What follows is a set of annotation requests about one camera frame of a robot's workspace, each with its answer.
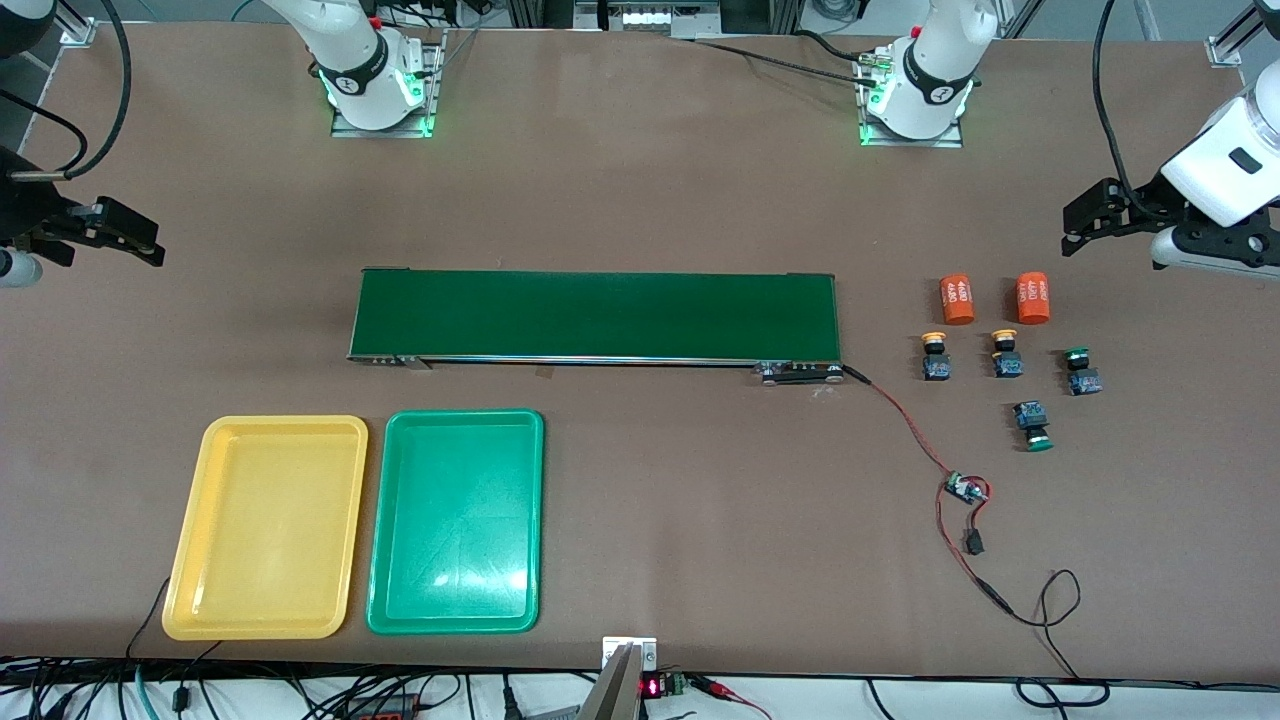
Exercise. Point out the green mushroom push button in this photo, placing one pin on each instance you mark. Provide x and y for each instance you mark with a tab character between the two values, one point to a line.
1083	378
1030	415

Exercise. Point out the yellow plastic tray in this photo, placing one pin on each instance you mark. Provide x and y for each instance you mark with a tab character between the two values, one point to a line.
265	530

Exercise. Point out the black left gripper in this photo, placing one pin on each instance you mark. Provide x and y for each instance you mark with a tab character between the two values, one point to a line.
1141	197

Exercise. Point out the small circuit board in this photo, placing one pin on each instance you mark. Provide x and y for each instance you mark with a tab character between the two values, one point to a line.
965	489

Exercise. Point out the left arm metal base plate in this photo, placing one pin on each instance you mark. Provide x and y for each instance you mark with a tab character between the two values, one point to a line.
900	142

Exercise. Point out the red digit display module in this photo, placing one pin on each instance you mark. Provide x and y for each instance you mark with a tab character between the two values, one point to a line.
660	686

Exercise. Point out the red black power lead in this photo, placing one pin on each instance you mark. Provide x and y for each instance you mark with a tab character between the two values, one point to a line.
960	570

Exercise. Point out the orange cylinder with white print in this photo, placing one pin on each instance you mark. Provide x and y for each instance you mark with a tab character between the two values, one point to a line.
1033	298
957	300

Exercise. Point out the green plastic tray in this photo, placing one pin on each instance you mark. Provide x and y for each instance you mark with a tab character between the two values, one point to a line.
455	520

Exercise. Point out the grey metal box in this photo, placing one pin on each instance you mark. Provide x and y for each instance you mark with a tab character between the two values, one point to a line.
650	18

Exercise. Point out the small black plug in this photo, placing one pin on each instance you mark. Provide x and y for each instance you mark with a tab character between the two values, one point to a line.
973	543

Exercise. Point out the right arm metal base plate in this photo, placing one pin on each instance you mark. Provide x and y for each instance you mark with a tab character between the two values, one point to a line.
432	90

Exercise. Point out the aluminium frame profile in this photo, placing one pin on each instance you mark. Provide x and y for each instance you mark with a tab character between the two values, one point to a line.
78	30
1230	45

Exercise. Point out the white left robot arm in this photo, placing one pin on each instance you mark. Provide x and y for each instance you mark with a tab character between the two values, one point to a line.
930	70

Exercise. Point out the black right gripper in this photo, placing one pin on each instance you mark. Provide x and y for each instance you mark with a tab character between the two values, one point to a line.
28	205

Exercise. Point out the grey metal camera mount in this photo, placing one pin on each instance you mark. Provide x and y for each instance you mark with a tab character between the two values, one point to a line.
620	680

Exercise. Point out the yellow mushroom push button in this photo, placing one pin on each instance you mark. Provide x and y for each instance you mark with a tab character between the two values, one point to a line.
1007	362
936	365

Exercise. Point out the orange power strip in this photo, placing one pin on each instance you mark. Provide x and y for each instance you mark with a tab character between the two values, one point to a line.
385	708

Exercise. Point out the green conveyor belt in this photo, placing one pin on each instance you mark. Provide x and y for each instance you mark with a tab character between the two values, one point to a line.
600	315

